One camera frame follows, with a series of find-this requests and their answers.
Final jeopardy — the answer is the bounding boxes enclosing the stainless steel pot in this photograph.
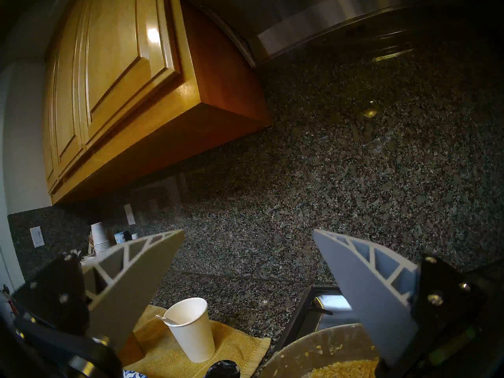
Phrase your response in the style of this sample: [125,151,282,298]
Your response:
[203,323,380,378]

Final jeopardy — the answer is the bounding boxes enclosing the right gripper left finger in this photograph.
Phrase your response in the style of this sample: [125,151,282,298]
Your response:
[12,230,185,354]

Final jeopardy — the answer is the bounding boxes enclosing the wide wooden wall cabinets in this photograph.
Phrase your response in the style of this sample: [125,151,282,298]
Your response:
[41,0,272,205]

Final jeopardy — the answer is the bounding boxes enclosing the white paper cup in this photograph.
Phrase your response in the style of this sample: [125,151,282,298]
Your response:
[162,297,216,363]

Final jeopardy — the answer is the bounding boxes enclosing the dark steel range hood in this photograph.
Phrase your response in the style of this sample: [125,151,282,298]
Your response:
[169,0,504,69]

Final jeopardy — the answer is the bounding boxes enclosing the yellow cloth mat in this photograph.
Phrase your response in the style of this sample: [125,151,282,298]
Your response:
[118,304,272,378]

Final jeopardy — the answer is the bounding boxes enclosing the large cooked oatmeal batch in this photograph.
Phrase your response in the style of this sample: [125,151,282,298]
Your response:
[311,358,380,378]

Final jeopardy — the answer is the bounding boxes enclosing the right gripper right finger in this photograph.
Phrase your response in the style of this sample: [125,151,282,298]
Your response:
[314,230,485,367]

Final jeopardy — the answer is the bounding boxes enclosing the stack of white paper cups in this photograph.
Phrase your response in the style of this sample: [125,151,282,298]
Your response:
[91,222,111,256]

